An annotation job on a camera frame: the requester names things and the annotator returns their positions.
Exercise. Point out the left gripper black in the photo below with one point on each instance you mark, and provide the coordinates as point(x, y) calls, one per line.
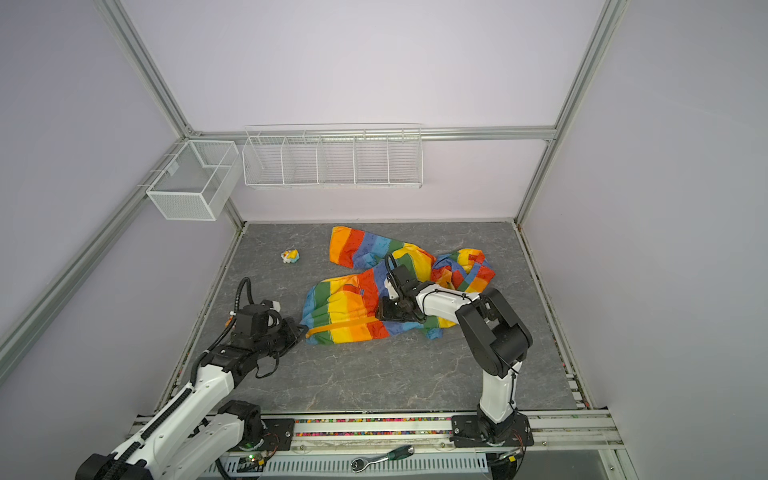
point(289, 326)

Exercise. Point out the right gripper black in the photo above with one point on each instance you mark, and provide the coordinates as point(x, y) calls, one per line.
point(385, 313)

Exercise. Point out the rainbow striped jacket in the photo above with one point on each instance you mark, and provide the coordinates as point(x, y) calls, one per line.
point(344, 309)

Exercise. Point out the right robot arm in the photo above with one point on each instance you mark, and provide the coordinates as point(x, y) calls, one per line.
point(496, 336)

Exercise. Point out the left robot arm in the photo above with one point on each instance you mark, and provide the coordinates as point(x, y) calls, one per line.
point(200, 424)

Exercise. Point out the small yellow duck toy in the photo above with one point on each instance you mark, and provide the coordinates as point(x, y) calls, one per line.
point(291, 256)

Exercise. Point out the white mesh box basket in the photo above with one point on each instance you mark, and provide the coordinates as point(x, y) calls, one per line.
point(197, 181)

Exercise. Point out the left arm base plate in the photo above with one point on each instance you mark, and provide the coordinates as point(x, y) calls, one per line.
point(270, 434)

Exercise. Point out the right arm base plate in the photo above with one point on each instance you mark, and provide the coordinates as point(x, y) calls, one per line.
point(476, 430)

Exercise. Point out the white slotted cable duct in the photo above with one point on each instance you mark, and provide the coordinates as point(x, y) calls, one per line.
point(340, 466)

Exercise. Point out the long white wire basket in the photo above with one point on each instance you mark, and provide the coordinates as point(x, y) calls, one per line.
point(333, 155)

